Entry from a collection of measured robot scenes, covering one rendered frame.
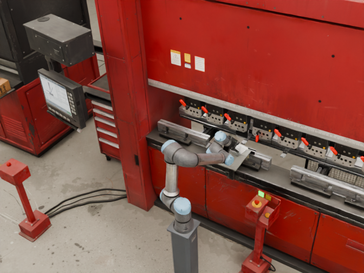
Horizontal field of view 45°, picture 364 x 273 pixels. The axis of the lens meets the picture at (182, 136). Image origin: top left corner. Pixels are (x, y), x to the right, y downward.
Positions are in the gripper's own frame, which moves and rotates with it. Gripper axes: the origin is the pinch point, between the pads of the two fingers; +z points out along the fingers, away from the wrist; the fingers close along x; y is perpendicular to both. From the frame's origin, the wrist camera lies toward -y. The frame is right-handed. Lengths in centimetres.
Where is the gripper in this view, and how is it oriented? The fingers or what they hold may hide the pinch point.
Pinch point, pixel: (235, 151)
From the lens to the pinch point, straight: 343.8
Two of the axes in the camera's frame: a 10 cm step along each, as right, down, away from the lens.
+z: 4.7, 3.0, 8.3
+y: 4.9, -8.7, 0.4
